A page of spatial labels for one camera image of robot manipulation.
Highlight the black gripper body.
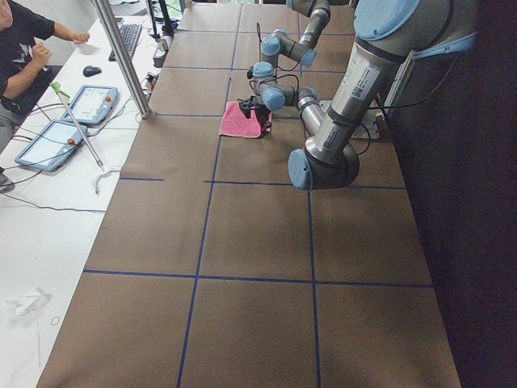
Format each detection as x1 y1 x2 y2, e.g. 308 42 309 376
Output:
237 96 272 133
246 66 255 80

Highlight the pink microfiber towel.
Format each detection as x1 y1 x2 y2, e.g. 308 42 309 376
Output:
219 102 271 138

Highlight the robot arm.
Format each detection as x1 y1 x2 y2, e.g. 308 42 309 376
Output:
238 1 479 190
253 0 331 75

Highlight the black keyboard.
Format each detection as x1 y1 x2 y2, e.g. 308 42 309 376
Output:
119 24 142 58

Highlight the upper teach pendant tablet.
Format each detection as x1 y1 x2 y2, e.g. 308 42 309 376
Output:
69 85 119 126

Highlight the teach pendant tablet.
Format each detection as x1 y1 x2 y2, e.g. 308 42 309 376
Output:
15 120 88 172
69 85 119 126

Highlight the black computer mouse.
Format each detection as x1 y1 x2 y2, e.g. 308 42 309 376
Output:
82 65 102 78

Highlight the lower teach pendant tablet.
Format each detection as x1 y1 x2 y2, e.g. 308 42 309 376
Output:
15 120 88 172

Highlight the person in black shirt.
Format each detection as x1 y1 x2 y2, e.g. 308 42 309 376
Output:
0 0 91 154

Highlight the crumpled white tissue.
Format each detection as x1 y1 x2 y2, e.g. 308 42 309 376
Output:
3 287 53 318

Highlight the aluminium frame post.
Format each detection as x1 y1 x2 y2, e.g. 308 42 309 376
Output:
92 0 151 120

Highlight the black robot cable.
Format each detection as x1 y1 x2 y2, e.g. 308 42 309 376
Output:
351 56 461 156

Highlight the metal rod green handle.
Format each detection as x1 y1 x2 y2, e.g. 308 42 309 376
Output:
50 82 104 170

